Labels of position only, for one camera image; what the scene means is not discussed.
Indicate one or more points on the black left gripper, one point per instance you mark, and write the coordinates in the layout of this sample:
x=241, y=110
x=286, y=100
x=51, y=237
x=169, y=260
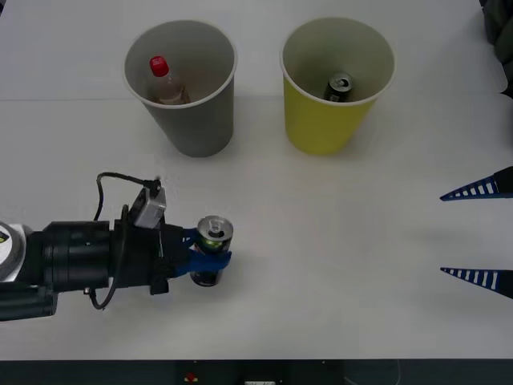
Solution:
x=140, y=252

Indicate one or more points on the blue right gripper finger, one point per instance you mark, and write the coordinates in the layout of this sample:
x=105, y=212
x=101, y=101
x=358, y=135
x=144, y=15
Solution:
x=485, y=187
x=481, y=276

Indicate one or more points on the black can with green print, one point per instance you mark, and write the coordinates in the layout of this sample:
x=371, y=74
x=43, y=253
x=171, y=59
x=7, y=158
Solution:
x=211, y=236

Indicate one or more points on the silver-black left robot arm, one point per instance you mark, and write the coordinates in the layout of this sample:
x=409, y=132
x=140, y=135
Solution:
x=72, y=256

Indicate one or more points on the grey plastic bin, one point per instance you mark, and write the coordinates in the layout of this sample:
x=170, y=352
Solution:
x=196, y=124

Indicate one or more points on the dark robot torso base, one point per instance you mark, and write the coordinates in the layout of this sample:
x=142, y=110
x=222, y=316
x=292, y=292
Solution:
x=120, y=373

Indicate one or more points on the clear bottle with red cap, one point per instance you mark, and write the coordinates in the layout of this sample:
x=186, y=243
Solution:
x=166, y=82

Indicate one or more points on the yellow-green plastic bin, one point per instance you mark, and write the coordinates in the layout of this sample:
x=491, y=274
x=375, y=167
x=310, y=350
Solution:
x=320, y=124

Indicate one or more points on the black drink can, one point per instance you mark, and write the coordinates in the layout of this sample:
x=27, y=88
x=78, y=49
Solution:
x=338, y=88

